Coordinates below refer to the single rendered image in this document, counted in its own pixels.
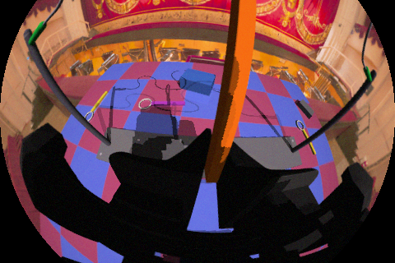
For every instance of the blue block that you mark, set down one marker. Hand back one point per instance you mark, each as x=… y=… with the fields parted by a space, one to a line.
x=194 y=80

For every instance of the orange handle with grey loop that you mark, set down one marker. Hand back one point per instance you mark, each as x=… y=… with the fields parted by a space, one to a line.
x=236 y=73

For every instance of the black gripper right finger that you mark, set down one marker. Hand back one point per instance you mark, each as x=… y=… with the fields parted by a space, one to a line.
x=244 y=182

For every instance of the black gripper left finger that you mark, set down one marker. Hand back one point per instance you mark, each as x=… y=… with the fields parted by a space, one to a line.
x=178 y=177

